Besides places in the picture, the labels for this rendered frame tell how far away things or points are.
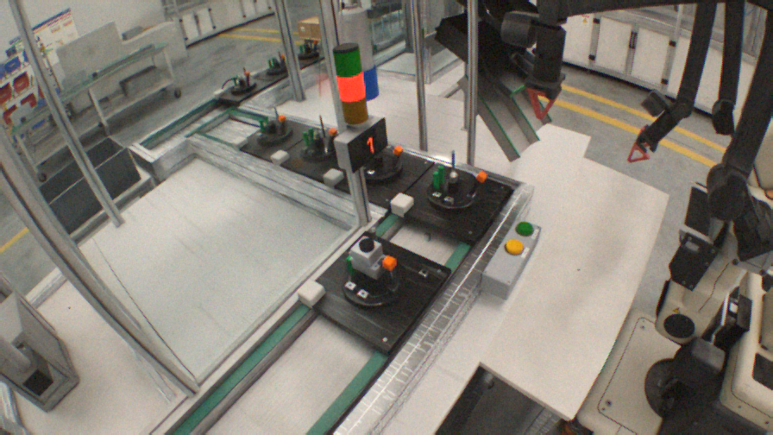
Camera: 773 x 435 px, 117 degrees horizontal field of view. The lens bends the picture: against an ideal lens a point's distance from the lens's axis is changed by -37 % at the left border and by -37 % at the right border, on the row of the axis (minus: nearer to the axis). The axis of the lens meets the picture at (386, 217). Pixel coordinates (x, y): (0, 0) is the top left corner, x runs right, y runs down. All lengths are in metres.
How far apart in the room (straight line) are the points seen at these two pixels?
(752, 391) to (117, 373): 1.66
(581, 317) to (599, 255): 0.22
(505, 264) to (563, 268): 0.22
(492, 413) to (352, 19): 1.79
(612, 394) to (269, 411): 1.21
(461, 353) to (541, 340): 0.18
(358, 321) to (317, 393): 0.17
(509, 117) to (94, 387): 1.43
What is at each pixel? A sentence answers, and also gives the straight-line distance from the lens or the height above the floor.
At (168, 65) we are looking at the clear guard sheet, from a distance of 0.56.
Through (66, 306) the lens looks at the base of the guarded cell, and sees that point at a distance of 1.47.
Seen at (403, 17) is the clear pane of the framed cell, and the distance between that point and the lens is 1.94.
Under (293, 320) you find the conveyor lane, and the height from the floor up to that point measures 0.95.
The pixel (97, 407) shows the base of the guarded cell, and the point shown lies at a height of 0.86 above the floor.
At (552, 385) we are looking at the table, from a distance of 0.85.
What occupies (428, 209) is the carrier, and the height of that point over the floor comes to 0.97.
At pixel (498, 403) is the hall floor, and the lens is 1.73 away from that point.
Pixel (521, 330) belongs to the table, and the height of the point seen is 0.86.
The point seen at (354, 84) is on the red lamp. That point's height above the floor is 1.35.
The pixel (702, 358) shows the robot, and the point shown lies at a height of 0.75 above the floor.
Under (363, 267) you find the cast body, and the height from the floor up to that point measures 1.05.
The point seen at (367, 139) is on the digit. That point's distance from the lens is 0.78.
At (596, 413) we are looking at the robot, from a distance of 1.51.
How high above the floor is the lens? 1.61
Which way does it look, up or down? 42 degrees down
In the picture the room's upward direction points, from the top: 7 degrees counter-clockwise
